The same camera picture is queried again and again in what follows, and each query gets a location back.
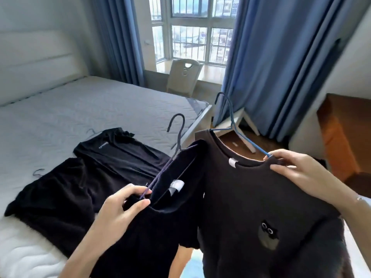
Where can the grey quilted mattress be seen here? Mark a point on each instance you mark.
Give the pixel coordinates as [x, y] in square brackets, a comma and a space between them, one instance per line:
[58, 112]

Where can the navy shorts with print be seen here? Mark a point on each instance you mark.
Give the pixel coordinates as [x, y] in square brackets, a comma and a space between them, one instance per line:
[150, 237]

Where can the white framed barred window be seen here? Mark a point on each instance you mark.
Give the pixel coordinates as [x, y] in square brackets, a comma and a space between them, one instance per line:
[189, 21]

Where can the orange wooden cabinet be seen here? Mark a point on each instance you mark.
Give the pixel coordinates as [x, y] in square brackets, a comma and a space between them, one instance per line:
[347, 136]

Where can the black Li-Ning t-shirt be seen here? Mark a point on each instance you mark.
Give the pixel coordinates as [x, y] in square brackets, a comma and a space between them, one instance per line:
[121, 159]

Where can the person's left hand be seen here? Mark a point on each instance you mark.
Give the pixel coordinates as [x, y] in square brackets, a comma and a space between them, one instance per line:
[113, 217]

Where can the blue curtain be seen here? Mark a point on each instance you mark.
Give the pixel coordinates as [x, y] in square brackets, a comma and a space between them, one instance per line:
[121, 40]
[275, 69]

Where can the black shorts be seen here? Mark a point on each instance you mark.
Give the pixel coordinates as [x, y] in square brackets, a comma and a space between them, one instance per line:
[49, 205]

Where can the white plastic chair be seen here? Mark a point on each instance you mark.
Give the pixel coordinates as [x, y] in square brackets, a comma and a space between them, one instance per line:
[182, 83]

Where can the person's right hand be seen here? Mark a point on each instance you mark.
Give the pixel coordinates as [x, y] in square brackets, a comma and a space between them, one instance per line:
[313, 179]

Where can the grey cat t-shirt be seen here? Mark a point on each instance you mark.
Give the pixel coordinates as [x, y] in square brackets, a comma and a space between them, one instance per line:
[246, 199]

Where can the beige window sill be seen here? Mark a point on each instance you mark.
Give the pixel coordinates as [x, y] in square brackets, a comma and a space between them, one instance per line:
[213, 73]

